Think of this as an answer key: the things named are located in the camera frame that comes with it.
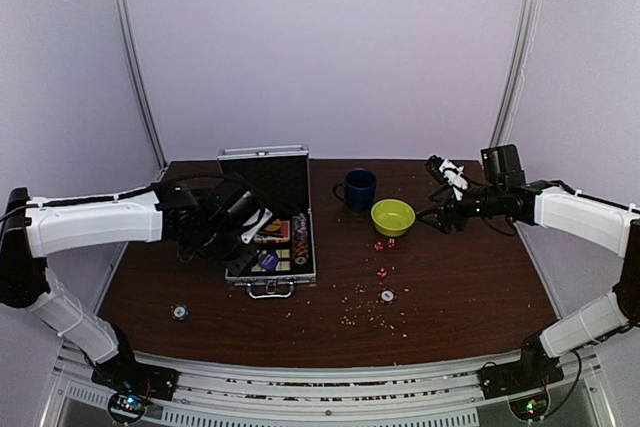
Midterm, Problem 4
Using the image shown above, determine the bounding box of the left aluminium frame post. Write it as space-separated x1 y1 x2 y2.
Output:
113 0 168 171

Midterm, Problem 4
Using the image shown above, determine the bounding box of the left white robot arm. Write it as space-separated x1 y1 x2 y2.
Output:
1 175 274 391

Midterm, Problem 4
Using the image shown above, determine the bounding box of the silver aluminium poker case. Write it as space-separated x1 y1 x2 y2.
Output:
218 145 317 300

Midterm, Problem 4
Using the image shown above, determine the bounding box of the yellow round button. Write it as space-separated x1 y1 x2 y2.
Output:
265 219 282 232

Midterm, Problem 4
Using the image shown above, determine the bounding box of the lime green bowl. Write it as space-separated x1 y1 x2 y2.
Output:
370 199 416 238

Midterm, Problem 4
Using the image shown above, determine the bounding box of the dark blue mug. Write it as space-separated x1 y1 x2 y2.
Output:
332 169 377 211

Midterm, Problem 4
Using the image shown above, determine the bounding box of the red white card deck box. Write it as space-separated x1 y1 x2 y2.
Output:
253 220 291 244

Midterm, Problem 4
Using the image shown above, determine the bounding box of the green poker chip left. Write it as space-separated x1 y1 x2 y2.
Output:
171 304 189 322

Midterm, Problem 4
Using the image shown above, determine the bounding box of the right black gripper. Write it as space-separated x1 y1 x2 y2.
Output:
416 183 505 234

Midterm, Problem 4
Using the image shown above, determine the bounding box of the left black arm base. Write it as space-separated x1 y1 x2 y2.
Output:
84 353 179 401

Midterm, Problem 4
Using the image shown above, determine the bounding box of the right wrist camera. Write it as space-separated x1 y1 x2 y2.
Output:
481 144 526 190

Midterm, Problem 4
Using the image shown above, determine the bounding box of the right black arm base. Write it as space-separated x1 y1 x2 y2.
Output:
478 338 564 399

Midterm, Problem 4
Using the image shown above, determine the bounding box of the right aluminium frame post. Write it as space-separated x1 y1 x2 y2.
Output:
490 0 540 147

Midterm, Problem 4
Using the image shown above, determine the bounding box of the aluminium frame post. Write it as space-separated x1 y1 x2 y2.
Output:
490 0 540 147
113 0 168 171

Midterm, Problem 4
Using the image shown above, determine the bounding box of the blue gold card deck box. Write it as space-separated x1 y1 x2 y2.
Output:
251 249 291 273

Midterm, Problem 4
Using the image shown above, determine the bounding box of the purple round button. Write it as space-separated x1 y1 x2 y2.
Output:
258 252 280 271

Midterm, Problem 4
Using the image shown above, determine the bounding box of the black red poker chip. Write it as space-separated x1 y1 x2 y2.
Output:
378 289 396 305

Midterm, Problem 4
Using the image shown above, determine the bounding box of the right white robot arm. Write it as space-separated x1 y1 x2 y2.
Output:
416 144 639 389

